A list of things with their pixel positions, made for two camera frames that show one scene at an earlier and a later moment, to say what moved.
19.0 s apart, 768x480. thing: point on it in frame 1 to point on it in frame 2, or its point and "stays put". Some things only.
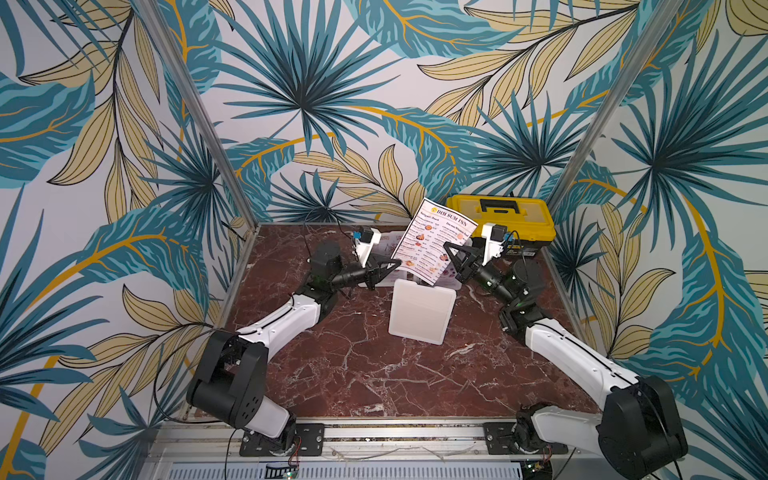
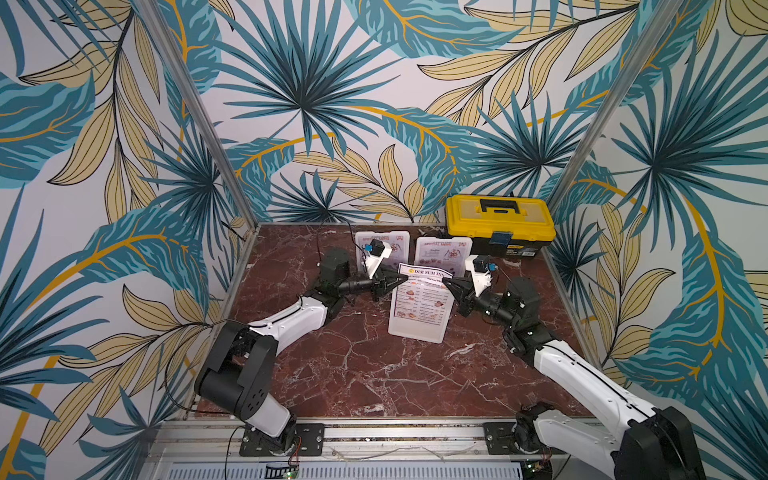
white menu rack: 421,313 stays put
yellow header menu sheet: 422,252 to 423,296
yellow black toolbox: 528,219 stays put
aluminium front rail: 217,443 stays put
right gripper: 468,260 to 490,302
